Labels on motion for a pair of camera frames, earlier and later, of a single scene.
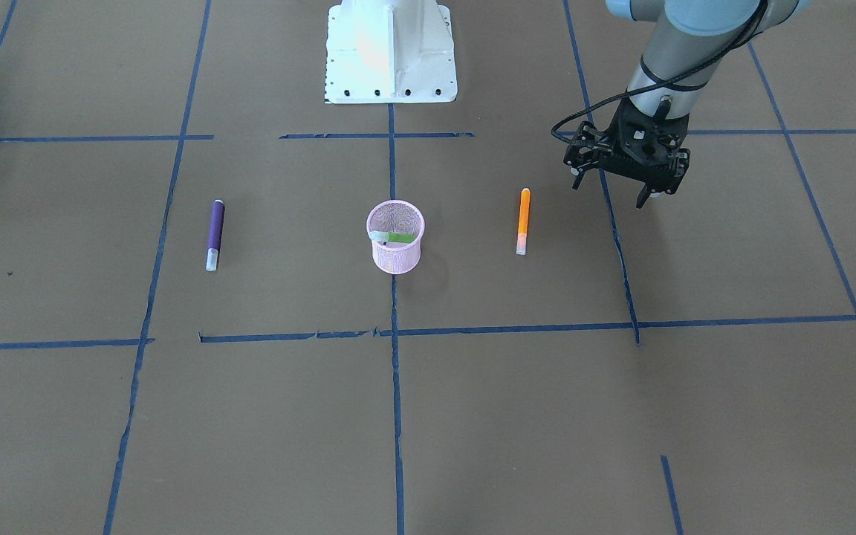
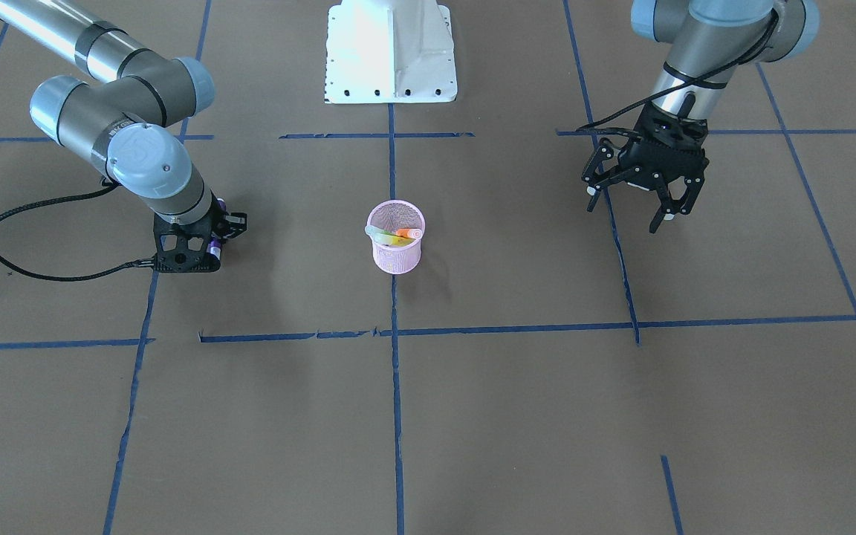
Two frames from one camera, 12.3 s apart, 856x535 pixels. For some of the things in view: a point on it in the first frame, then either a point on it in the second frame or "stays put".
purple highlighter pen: x=215 y=235 stays put
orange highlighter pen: x=523 y=221 → x=409 y=233
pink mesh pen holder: x=397 y=215 stays put
